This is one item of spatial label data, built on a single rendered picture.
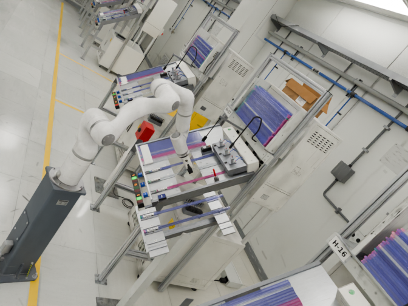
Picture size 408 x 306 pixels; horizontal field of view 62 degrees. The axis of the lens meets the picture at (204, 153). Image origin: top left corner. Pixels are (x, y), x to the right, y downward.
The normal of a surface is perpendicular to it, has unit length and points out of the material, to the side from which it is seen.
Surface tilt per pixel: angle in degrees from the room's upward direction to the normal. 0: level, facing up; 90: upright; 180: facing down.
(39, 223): 90
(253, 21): 90
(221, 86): 90
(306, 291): 44
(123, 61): 90
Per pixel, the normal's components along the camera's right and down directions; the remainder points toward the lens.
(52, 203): 0.50, 0.62
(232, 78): 0.31, 0.54
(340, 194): -0.75, -0.36
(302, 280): -0.11, -0.79
